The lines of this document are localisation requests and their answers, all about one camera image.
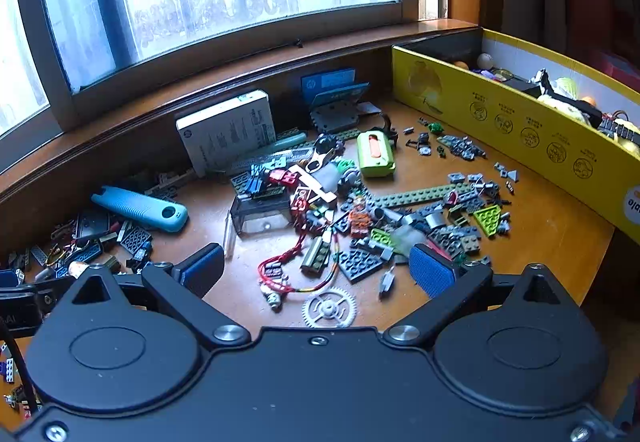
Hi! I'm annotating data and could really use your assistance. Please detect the orange label tube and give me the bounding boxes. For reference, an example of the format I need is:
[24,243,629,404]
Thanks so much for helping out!
[70,261,103,279]

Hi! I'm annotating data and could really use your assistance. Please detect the grey square building plate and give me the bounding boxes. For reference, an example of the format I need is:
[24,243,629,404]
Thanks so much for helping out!
[310,102,362,133]

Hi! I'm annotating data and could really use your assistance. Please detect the pile of mixed building bricks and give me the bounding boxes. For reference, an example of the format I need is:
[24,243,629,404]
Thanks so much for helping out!
[0,209,156,283]

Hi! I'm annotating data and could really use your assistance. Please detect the yellow plush toy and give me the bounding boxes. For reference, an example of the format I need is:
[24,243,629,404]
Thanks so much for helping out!
[537,92,601,125]

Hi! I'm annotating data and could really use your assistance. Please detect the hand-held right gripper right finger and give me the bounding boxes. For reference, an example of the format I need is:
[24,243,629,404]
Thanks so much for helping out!
[382,244,569,349]

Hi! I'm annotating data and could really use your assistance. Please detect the orange minifigure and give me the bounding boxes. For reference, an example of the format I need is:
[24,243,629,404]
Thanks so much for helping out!
[348,196,372,239]

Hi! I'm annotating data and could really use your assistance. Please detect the lime wedge plate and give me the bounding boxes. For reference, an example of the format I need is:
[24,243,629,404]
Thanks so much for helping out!
[472,204,502,239]

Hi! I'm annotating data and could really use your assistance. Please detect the teal utility knife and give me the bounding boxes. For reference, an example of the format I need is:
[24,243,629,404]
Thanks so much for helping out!
[91,187,189,233]

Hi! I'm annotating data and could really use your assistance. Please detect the pile of grey building bricks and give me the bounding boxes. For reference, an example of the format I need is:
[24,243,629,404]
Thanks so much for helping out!
[230,137,518,287]

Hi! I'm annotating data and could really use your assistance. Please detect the dark blue card packet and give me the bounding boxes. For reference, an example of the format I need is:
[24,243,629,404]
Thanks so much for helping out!
[301,68,357,102]

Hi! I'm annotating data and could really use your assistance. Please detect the light blue card packet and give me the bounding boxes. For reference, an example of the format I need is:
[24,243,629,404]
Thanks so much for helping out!
[310,82,371,110]

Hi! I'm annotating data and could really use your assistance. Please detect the yellow cardboard box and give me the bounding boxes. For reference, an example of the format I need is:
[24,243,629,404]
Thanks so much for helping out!
[391,29,640,245]

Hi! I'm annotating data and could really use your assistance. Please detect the scattered small dark parts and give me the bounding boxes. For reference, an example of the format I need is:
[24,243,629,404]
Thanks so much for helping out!
[402,118,488,161]

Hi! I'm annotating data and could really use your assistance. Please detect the wooden desktop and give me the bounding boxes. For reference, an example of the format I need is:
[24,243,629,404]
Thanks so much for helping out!
[0,96,616,423]

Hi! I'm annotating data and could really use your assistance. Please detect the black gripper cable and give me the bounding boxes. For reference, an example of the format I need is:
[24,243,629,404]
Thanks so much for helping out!
[0,322,41,415]

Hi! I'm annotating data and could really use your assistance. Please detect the lime green utility tool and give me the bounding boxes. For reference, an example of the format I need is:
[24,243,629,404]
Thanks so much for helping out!
[356,131,397,177]

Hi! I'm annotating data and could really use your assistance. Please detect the white plastic gear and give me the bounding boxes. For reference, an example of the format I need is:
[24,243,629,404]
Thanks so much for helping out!
[302,287,358,329]

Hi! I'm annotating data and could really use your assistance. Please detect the smoky clear plastic box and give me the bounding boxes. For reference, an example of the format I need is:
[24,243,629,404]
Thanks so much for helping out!
[230,194,294,237]

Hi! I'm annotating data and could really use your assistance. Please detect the white cardboard box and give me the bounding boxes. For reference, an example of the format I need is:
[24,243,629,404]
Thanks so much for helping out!
[175,90,277,177]

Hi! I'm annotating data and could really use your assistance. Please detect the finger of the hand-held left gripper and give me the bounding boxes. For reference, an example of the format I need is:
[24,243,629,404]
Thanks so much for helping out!
[0,270,27,291]

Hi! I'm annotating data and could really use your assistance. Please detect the long olive building plate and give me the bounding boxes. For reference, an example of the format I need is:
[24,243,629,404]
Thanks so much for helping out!
[370,184,476,211]

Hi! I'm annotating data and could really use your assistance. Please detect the red braided cord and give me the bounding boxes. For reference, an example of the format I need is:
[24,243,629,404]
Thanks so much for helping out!
[257,222,342,297]

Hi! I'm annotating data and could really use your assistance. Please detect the dark grey wedge plate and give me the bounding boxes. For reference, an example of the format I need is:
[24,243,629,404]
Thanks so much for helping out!
[338,249,385,283]

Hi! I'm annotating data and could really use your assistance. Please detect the clear syringe tube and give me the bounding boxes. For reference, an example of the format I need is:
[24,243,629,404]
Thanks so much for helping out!
[223,212,237,263]

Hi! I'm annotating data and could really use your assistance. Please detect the wooden window sill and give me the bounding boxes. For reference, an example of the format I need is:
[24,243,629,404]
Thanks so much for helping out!
[0,19,481,203]

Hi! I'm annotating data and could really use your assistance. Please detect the pale green pen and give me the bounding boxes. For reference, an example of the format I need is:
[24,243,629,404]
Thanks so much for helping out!
[270,132,308,153]

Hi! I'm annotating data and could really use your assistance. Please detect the olive ribbed brick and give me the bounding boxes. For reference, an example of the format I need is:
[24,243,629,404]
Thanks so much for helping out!
[300,237,334,276]

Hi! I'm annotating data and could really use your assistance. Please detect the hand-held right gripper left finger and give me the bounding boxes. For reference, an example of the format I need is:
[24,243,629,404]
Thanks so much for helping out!
[65,243,252,351]

